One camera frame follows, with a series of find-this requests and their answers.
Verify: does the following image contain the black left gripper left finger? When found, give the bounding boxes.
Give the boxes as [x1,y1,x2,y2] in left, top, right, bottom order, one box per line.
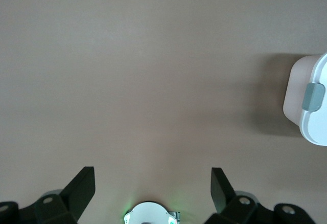
[0,167,96,224]

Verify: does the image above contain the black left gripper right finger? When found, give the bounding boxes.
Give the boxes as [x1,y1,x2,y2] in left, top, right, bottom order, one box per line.
[204,167,316,224]

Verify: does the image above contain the white plastic box lid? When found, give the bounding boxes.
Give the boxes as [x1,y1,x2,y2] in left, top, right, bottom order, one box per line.
[298,52,327,147]

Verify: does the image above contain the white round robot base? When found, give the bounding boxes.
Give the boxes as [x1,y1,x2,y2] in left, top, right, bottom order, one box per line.
[124,200,181,224]

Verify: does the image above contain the translucent plastic storage box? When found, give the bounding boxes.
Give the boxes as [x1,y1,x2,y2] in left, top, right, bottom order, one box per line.
[283,55,319,127]

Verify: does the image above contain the grey box latch clip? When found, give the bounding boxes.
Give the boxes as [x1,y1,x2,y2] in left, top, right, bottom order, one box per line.
[302,82,325,112]

